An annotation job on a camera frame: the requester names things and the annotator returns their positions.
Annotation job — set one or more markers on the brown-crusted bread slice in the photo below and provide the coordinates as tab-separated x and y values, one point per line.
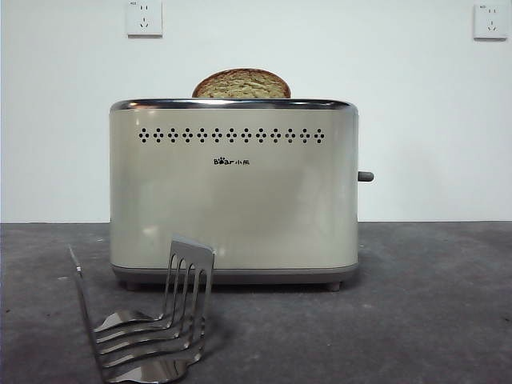
240	86

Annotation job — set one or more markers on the grey toaster lever knob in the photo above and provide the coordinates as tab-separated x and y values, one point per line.
366	177

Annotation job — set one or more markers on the cream two-slot toaster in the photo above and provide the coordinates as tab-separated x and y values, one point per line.
240	208

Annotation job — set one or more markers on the shiny metal bread rack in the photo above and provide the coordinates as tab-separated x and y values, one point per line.
192	276

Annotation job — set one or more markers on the white wall socket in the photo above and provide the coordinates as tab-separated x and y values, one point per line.
145	20
490	23

